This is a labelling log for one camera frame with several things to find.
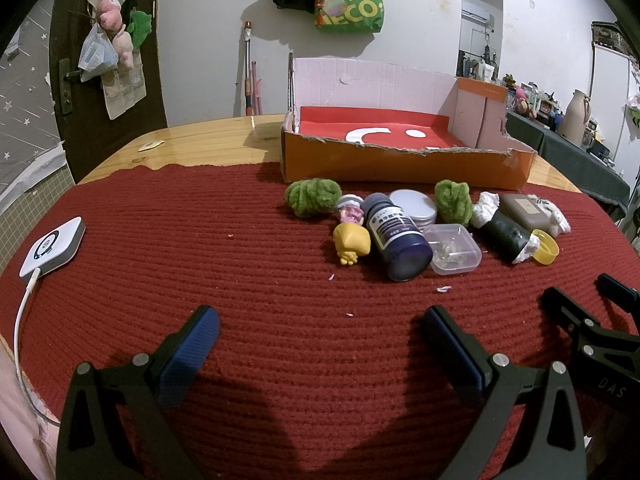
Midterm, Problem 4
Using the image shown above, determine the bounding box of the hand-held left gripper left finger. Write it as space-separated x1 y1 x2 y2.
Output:
56 305 221 480

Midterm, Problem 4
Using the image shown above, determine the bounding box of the white fluffy star plush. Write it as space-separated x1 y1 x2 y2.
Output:
530 195 571 237

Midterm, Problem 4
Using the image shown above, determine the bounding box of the dark blue bottle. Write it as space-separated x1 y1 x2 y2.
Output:
361 192 434 282

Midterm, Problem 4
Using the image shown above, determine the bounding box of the green plush toy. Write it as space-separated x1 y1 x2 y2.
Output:
126 9 153 51

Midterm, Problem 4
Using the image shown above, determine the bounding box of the white wardrobe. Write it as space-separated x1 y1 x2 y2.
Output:
590 40 640 161

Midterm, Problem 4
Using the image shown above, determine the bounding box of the row of small bottles and toys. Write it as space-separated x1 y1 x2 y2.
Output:
502 74 561 128

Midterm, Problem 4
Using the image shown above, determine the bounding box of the brown grey square case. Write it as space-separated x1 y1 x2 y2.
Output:
500 193 551 233

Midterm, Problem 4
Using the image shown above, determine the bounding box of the wall mirror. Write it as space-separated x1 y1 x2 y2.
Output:
457 0 503 83

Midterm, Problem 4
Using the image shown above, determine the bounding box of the black roll with white ends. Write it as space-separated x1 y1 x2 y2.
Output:
472 192 541 265

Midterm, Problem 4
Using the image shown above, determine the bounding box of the dark brown door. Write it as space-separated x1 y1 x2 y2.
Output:
50 0 168 183

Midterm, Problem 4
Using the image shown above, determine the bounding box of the beige hanging cloth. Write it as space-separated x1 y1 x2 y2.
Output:
102 60 147 121

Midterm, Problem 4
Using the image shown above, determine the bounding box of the beige vase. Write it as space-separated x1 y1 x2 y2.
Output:
557 89 592 145

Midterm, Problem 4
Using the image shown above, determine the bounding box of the mop pole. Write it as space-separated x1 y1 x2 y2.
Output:
243 21 252 117

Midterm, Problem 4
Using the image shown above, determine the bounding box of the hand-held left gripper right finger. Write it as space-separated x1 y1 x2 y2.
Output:
422 305 587 480

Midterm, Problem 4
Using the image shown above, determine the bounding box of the clear plastic box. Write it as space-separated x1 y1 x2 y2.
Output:
422 224 483 275

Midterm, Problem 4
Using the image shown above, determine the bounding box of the yellow bottle cap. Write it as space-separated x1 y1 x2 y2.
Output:
531 229 559 265

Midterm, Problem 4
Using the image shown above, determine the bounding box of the orange cardboard box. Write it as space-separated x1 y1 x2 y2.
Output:
281 52 538 187

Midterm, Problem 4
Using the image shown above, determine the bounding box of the pink plush toy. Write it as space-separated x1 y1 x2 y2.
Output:
112 25 136 68
95 0 126 31

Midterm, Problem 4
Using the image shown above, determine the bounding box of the round silver tin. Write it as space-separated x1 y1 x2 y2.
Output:
389 189 438 228

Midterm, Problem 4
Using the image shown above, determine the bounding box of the pink and yellow toy figurine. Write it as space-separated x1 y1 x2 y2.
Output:
332 195 372 267

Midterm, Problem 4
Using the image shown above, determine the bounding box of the patterned suitcase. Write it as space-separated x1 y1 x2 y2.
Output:
591 21 632 53

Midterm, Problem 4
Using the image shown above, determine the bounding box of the green yarn ball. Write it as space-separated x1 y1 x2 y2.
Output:
285 178 343 220
434 180 473 226

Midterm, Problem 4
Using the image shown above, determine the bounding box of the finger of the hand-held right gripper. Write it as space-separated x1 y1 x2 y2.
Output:
542 286 601 341
597 274 640 306

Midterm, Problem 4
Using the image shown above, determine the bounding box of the dark green covered table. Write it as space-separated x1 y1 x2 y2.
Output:
505 110 632 221

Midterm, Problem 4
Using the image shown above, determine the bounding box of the door handle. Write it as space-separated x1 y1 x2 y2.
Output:
59 58 83 116

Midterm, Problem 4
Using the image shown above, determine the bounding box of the red knitted mat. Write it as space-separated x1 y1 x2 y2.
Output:
0 162 640 480

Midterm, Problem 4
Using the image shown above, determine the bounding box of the clear plastic bag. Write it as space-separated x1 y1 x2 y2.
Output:
78 25 121 81

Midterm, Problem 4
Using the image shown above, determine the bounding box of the white cable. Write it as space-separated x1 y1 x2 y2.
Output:
14 270 61 426

